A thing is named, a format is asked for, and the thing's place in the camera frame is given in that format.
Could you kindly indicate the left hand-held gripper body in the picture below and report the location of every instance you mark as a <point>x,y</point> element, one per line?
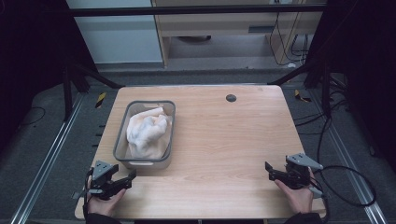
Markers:
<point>101,171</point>

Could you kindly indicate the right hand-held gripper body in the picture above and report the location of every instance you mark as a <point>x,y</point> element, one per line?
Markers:
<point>297,175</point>

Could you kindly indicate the person's right hand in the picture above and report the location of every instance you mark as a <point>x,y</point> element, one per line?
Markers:
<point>300,200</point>

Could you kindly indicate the person's left hand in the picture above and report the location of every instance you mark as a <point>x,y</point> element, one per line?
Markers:
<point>102,207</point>

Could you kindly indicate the grey plastic basket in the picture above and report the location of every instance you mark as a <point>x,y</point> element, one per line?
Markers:
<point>141,164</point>

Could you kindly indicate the white crumpled towel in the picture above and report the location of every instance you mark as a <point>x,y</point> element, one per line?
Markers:
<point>146,132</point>

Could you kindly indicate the yellow black tape strip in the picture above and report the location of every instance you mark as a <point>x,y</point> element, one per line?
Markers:
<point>100,100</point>
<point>301,97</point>

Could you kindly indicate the dark round table grommet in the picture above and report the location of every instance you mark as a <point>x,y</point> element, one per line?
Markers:
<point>231,98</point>

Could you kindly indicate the black metal stand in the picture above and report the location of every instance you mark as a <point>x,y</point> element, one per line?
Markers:
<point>326,90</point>
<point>67,93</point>

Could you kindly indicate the small white plug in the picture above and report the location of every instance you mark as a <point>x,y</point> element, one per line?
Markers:
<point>291,65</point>

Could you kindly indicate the black curtain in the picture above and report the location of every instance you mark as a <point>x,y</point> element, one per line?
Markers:
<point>31,62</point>
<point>367,62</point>

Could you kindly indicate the white cabinet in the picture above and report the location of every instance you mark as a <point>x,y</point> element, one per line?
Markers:
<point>118,40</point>

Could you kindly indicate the light wooden desk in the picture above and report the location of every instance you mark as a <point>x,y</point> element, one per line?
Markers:
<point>218,25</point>

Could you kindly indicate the aluminium floor rail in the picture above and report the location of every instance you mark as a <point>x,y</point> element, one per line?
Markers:
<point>348,158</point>
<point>46,163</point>

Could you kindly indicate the black horizontal frame bar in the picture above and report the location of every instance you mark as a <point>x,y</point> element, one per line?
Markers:
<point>186,10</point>

